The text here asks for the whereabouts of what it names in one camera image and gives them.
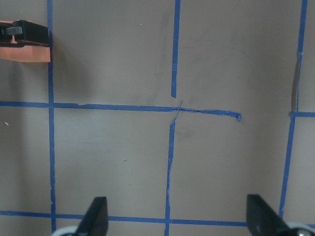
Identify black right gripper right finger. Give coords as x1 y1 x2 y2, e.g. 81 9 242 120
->
246 194 290 236

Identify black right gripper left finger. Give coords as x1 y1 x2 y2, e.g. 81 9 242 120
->
75 197 108 236

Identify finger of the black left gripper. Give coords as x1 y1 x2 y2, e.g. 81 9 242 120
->
0 20 49 47

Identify orange foam cube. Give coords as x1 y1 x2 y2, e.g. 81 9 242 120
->
0 21 51 63

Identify brown grid mat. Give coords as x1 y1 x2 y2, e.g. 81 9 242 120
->
0 0 315 236

